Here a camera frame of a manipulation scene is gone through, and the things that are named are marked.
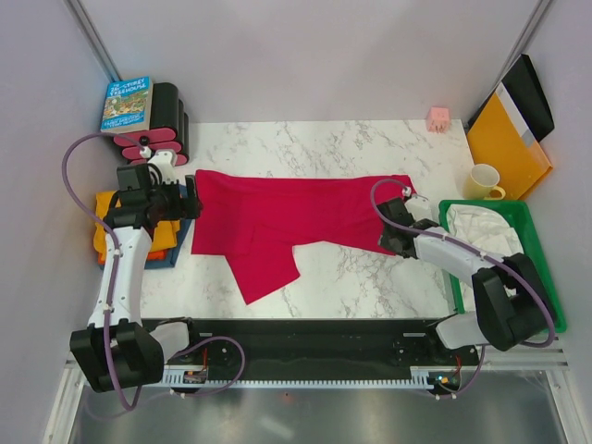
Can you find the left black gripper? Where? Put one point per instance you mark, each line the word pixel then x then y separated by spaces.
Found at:
pixel 173 188

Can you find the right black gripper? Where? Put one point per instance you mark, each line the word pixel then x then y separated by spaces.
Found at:
pixel 383 240

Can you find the red t-shirt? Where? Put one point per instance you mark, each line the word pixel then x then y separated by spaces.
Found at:
pixel 255 223

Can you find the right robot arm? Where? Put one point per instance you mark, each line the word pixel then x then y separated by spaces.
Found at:
pixel 512 306

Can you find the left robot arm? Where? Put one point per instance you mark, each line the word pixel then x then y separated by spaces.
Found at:
pixel 115 351

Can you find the yellow folded t-shirt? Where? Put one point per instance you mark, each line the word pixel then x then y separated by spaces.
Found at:
pixel 165 234

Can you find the orange folded t-shirt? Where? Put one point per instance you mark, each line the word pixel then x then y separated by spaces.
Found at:
pixel 151 257

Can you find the blue folded t-shirt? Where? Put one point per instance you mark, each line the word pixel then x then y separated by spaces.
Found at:
pixel 172 255

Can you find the black pink drawer organizer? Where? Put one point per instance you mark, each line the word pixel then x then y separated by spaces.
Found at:
pixel 169 124

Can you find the white crumpled t-shirt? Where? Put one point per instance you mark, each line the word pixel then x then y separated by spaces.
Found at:
pixel 484 228

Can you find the yellow mug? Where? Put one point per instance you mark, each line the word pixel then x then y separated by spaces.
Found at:
pixel 483 183

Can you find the green plastic bin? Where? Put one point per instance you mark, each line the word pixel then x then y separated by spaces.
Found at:
pixel 517 214

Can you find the blue treehouse book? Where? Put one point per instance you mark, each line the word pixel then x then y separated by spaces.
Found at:
pixel 128 106

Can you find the pink cube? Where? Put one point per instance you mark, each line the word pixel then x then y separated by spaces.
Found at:
pixel 438 119

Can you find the orange folder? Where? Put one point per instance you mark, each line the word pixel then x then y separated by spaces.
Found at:
pixel 501 138

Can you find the black white folder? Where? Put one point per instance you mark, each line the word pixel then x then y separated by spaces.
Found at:
pixel 522 84

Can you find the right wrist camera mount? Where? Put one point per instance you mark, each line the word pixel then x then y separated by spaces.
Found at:
pixel 418 205

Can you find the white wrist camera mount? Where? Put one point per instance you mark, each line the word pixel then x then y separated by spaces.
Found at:
pixel 161 165

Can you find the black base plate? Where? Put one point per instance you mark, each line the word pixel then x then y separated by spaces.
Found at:
pixel 333 348

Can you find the white slotted cable duct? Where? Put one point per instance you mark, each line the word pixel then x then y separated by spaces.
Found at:
pixel 194 377

